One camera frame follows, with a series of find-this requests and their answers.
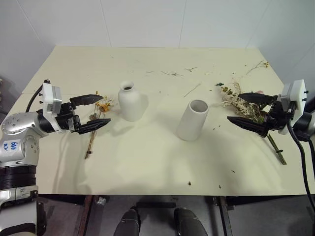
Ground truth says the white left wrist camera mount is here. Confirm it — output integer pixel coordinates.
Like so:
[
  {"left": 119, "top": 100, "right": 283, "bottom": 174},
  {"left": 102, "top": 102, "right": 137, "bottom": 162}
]
[{"left": 40, "top": 82, "right": 63, "bottom": 115}]

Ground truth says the pale loose stem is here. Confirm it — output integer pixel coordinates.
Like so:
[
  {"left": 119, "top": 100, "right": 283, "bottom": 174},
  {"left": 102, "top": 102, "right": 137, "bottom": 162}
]
[{"left": 184, "top": 82, "right": 202, "bottom": 98}]

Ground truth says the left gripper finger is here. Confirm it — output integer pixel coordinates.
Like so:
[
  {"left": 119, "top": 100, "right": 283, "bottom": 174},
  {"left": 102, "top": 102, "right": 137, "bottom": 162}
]
[
  {"left": 69, "top": 94, "right": 103, "bottom": 107},
  {"left": 76, "top": 118, "right": 112, "bottom": 135}
]

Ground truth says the thin green twig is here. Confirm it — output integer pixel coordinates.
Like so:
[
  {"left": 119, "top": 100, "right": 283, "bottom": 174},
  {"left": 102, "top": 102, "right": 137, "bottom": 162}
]
[{"left": 161, "top": 70, "right": 184, "bottom": 77}]

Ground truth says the small yellow flower sprig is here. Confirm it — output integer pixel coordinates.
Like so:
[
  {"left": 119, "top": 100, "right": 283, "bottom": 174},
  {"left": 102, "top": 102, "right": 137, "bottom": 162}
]
[{"left": 246, "top": 60, "right": 270, "bottom": 76}]

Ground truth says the dried white green flower bunch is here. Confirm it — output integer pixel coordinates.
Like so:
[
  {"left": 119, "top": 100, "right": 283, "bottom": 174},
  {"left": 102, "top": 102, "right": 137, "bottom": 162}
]
[{"left": 220, "top": 76, "right": 288, "bottom": 166}]

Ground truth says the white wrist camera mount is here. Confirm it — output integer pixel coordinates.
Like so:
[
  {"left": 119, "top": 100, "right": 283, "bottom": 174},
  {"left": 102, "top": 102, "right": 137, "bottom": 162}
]
[
  {"left": 40, "top": 82, "right": 63, "bottom": 115},
  {"left": 278, "top": 79, "right": 308, "bottom": 136}
]

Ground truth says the white cylindrical ceramic vase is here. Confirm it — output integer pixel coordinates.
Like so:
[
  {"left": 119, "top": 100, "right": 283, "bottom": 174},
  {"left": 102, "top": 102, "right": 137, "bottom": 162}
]
[{"left": 176, "top": 99, "right": 210, "bottom": 142}]

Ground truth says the rusty table leg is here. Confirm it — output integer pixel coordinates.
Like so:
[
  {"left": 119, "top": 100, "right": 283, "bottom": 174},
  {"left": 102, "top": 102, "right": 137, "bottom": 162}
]
[
  {"left": 218, "top": 196, "right": 234, "bottom": 236},
  {"left": 80, "top": 195, "right": 95, "bottom": 236}
]

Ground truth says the white bottle-shaped ceramic vase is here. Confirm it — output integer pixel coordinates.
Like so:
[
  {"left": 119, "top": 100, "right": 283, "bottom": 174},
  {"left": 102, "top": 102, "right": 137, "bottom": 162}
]
[{"left": 117, "top": 80, "right": 144, "bottom": 122}]

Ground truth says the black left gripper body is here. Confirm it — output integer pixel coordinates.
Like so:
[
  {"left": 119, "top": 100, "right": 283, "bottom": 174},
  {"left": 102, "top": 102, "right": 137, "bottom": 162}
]
[{"left": 55, "top": 102, "right": 82, "bottom": 134}]

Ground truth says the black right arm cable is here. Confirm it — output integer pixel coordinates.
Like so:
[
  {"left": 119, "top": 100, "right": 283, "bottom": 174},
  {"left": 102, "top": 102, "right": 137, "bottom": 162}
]
[{"left": 285, "top": 120, "right": 315, "bottom": 215}]

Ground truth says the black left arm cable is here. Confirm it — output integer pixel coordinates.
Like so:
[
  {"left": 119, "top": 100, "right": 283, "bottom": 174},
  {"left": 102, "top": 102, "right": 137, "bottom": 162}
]
[{"left": 26, "top": 78, "right": 51, "bottom": 114}]

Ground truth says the dried yellow flower bunch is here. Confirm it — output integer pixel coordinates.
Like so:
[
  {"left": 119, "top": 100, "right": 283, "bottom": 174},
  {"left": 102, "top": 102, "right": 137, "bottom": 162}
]
[{"left": 84, "top": 90, "right": 115, "bottom": 160}]

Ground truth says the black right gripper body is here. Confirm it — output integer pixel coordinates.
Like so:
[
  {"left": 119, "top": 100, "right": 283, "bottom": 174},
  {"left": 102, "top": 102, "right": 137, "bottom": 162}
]
[{"left": 263, "top": 94, "right": 296, "bottom": 131}]

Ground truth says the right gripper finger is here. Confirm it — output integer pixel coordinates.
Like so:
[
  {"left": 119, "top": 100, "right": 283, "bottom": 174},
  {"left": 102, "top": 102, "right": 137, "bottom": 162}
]
[
  {"left": 238, "top": 91, "right": 274, "bottom": 105},
  {"left": 226, "top": 116, "right": 268, "bottom": 138}
]

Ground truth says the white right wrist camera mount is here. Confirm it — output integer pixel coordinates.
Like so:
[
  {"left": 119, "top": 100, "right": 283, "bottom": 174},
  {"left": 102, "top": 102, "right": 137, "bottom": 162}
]
[{"left": 278, "top": 79, "right": 308, "bottom": 136}]

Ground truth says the dark rounded shape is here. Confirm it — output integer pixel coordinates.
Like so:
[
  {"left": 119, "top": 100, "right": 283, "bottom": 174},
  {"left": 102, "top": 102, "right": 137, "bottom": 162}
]
[
  {"left": 173, "top": 207, "right": 209, "bottom": 236},
  {"left": 114, "top": 208, "right": 141, "bottom": 236}
]

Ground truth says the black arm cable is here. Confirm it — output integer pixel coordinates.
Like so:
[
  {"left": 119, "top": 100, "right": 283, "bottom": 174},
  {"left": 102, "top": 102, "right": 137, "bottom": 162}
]
[
  {"left": 26, "top": 78, "right": 51, "bottom": 114},
  {"left": 285, "top": 120, "right": 315, "bottom": 215}
]

